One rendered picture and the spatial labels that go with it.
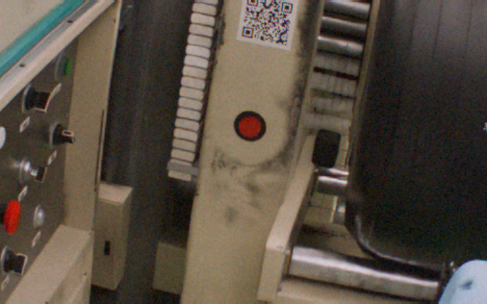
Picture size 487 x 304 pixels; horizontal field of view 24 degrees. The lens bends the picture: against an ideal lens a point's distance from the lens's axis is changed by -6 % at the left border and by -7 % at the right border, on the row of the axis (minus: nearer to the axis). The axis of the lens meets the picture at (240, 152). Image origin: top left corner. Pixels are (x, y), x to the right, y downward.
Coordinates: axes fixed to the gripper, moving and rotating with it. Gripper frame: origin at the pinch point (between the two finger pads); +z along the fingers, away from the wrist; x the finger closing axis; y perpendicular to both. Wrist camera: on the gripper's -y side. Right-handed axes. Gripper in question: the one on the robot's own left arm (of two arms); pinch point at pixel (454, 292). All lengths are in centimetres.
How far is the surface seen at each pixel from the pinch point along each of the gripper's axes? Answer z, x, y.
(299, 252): 17.2, 22.2, -5.3
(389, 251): 11.2, 9.9, -0.3
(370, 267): 17.0, 11.9, -5.5
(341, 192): 44.3, 19.2, -4.5
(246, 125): 21.5, 33.2, 9.7
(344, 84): 62, 23, 9
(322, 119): 63, 26, 2
